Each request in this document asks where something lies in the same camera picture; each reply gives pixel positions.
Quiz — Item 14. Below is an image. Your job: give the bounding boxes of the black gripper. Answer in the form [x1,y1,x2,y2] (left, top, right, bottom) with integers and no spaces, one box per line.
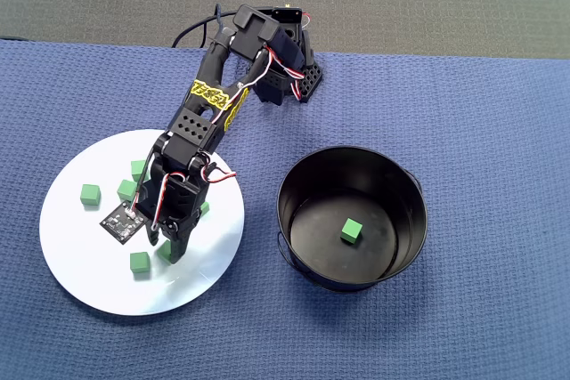
[135,166,200,266]

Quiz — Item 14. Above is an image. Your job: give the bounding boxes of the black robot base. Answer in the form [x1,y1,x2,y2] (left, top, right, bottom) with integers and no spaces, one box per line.
[256,4,325,106]

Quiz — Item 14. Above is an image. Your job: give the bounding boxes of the white round plate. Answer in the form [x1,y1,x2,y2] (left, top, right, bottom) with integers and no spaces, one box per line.
[38,129,246,317]

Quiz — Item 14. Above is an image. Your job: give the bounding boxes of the black metal bucket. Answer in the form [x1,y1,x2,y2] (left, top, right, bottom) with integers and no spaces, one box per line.
[275,144,428,293]

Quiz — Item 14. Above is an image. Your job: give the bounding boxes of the blue woven cloth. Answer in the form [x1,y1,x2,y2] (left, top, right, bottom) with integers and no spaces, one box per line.
[0,39,570,380]

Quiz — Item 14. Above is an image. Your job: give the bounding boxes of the red white servo wire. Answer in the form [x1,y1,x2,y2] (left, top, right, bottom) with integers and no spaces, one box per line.
[200,162,238,184]
[212,46,273,125]
[150,172,175,232]

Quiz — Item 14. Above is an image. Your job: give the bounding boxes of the camera circuit board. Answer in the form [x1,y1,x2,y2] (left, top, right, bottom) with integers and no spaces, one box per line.
[99,201,148,246]

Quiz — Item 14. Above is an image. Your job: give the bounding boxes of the black camera cable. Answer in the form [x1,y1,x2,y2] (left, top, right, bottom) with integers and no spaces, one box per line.
[131,148,157,216]

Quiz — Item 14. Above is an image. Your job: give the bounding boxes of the black power cable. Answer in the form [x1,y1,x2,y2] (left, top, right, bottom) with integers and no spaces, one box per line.
[171,9,240,50]

